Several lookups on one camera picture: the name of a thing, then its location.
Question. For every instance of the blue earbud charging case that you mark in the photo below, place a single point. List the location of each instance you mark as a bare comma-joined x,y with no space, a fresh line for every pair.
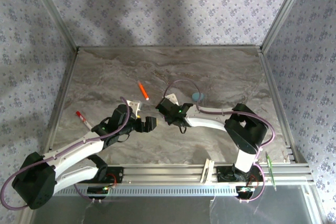
198,96

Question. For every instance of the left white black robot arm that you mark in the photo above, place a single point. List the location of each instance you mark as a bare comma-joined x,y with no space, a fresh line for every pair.
34,182

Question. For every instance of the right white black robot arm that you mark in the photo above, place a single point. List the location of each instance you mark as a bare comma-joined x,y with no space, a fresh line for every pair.
246,129

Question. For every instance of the orange marker pen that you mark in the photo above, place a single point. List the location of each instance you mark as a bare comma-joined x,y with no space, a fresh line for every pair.
143,90

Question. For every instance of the red capped marker pen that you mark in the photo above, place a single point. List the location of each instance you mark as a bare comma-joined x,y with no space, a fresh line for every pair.
84,119

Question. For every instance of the white clip block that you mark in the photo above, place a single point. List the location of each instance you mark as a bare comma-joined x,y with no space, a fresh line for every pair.
207,170

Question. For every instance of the left black controller box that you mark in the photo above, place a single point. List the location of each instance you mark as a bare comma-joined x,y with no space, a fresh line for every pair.
97,190

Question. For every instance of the black controller box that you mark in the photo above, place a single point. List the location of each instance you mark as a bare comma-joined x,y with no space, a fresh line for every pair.
245,190
97,190

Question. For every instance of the grey metal panel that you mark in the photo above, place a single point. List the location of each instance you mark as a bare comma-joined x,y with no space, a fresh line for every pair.
170,211

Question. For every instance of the right black controller box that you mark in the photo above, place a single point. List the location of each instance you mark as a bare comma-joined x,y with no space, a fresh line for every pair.
245,190

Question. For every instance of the green pen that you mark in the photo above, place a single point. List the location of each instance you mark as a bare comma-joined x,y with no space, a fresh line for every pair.
270,171

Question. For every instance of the right white camera bracket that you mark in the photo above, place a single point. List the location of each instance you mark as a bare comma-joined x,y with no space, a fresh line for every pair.
172,98

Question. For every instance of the white camera bracket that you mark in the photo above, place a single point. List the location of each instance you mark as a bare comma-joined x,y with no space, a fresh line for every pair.
134,104
172,98

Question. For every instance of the left white camera bracket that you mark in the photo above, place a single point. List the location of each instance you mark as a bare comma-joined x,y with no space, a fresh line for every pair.
134,104

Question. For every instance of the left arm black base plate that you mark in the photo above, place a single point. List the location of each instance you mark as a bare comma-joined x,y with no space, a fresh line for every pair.
116,174

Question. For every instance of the aluminium mounting rail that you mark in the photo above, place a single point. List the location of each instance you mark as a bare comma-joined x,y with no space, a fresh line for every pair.
162,174

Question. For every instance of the aluminium table end rail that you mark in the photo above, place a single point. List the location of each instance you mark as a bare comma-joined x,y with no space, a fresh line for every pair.
170,47

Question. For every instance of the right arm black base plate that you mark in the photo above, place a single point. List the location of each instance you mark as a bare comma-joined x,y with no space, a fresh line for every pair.
223,174

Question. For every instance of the aluminium table side rail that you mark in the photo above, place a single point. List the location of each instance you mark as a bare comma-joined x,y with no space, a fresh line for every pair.
276,103
60,103

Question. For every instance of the aluminium frame post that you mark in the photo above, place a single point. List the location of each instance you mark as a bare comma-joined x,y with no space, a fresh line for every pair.
54,11
284,11

